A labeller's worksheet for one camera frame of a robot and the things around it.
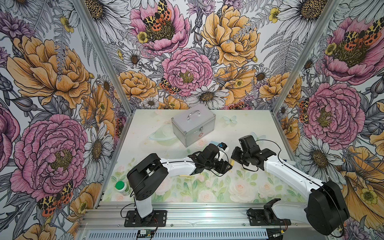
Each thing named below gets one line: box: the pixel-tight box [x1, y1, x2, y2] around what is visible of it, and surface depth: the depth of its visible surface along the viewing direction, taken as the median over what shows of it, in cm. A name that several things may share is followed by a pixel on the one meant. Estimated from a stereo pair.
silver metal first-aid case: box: [171, 104, 216, 148], surface depth 98 cm
